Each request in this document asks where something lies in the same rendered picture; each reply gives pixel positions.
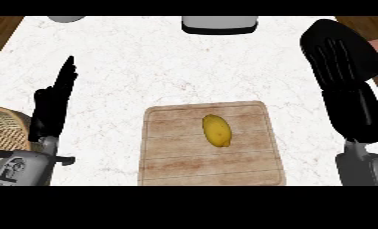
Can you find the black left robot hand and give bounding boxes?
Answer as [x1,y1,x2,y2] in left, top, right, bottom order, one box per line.
[27,55,80,143]

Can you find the yellow lemon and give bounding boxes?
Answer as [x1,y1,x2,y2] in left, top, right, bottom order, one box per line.
[201,113,233,148]

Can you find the white appliance with black base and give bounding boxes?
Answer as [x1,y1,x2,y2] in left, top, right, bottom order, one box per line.
[180,16,260,36]

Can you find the grey round object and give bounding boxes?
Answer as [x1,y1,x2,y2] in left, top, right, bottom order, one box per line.
[47,16,87,24]

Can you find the wicker basket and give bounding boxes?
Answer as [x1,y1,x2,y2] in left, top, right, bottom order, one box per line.
[0,106,44,153]

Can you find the wooden cutting board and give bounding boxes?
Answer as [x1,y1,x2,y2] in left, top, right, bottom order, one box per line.
[136,100,288,187]

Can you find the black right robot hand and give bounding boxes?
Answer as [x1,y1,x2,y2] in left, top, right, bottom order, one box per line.
[298,18,378,144]

